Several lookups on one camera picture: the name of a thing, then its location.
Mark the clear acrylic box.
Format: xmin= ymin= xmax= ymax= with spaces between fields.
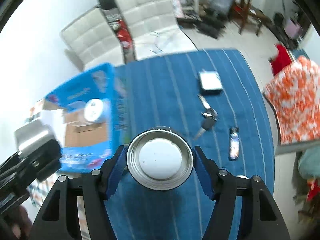
xmin=14 ymin=119 xmax=55 ymax=153

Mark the small black lighter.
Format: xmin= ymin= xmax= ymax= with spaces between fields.
xmin=229 ymin=127 xmax=240 ymax=160

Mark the steel cup with white lid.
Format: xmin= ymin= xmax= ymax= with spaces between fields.
xmin=126 ymin=127 xmax=194 ymax=191

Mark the key bunch with black fob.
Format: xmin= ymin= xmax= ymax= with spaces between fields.
xmin=194 ymin=94 xmax=218 ymax=140

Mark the white purifying cream jar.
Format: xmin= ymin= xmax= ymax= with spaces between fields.
xmin=84 ymin=99 xmax=111 ymax=124

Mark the blue cardboard box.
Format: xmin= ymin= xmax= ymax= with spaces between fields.
xmin=44 ymin=63 xmax=129 ymax=173

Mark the grey metal box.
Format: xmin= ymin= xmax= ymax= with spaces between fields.
xmin=198 ymin=70 xmax=223 ymax=95

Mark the plaid orange blue cloth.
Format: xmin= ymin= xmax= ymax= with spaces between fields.
xmin=27 ymin=173 xmax=59 ymax=208

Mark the blue striped tablecloth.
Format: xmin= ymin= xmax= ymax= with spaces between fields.
xmin=106 ymin=49 xmax=274 ymax=239

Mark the orange white floral cushion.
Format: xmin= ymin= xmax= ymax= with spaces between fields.
xmin=263 ymin=56 xmax=319 ymax=145

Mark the white padded chair left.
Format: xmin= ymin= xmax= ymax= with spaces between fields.
xmin=60 ymin=7 xmax=125 ymax=70

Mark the white padded chair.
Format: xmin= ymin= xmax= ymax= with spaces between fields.
xmin=115 ymin=0 xmax=197 ymax=61
xmin=60 ymin=7 xmax=125 ymax=70

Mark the red cloth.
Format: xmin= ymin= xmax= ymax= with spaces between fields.
xmin=268 ymin=43 xmax=292 ymax=76

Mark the brown wooden chair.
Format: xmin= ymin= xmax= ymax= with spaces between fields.
xmin=233 ymin=0 xmax=271 ymax=36

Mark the white padded chair right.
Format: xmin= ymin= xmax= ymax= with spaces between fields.
xmin=115 ymin=0 xmax=197 ymax=61

